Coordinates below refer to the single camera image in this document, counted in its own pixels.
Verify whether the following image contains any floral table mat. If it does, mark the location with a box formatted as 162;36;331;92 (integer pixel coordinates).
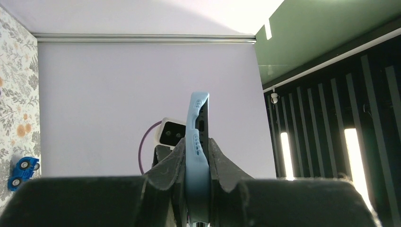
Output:
0;8;41;210

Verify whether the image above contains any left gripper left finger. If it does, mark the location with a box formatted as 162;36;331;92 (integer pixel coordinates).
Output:
0;140;186;227

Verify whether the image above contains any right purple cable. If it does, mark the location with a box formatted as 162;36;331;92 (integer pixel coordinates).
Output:
138;120;163;175

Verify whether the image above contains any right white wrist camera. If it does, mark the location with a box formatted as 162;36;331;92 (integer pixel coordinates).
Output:
154;117;186;150

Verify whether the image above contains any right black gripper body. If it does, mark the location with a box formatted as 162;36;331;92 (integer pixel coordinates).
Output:
152;145;172;167

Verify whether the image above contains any black bare phone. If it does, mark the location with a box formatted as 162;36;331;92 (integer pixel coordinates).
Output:
195;100;209;158

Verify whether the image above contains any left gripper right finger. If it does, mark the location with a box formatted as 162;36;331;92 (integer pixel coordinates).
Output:
209;139;381;227

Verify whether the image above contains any blue toy car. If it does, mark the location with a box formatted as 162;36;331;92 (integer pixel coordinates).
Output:
8;157;40;192

